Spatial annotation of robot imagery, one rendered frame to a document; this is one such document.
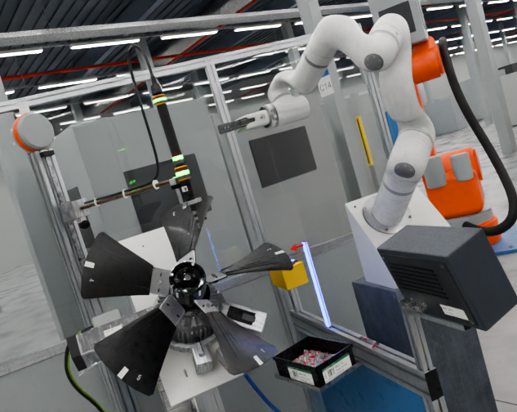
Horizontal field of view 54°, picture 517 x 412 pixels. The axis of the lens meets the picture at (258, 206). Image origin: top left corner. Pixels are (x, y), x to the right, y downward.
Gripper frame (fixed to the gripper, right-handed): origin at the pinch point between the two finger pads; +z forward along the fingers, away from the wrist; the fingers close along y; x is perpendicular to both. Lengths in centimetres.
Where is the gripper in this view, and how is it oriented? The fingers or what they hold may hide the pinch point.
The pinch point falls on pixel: (225, 128)
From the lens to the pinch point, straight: 175.8
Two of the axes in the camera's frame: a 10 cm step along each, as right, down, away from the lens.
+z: -9.0, 3.0, -3.2
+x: -2.8, -9.5, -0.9
